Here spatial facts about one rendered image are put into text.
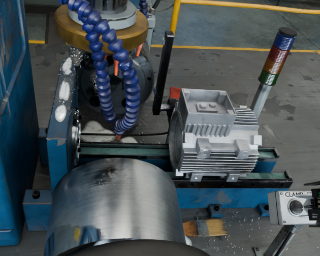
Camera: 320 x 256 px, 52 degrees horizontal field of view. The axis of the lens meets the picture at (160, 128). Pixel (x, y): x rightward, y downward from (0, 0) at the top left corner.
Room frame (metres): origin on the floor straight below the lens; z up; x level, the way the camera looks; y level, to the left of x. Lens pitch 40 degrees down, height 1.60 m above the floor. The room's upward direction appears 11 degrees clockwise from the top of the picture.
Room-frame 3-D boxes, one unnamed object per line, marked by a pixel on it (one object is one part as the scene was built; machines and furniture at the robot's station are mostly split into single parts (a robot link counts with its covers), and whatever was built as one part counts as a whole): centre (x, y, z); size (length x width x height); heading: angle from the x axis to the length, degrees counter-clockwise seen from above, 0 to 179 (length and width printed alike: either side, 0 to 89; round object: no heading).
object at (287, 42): (1.05, -0.34, 1.19); 0.06 x 0.06 x 0.04
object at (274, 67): (1.05, -0.34, 1.10); 0.06 x 0.06 x 0.04
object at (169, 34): (0.79, 0.02, 1.12); 0.04 x 0.03 x 0.26; 104
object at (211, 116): (0.68, -0.10, 1.11); 0.12 x 0.11 x 0.07; 104
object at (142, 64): (0.95, 0.19, 1.04); 0.41 x 0.25 x 0.25; 14
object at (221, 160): (0.69, -0.14, 1.02); 0.20 x 0.19 x 0.19; 104
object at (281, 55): (1.05, -0.34, 1.14); 0.06 x 0.06 x 0.04
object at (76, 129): (0.60, 0.20, 1.02); 0.15 x 0.02 x 0.15; 14
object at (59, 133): (0.59, 0.26, 0.97); 0.30 x 0.11 x 0.34; 14
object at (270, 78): (1.05, -0.34, 1.05); 0.06 x 0.06 x 0.04
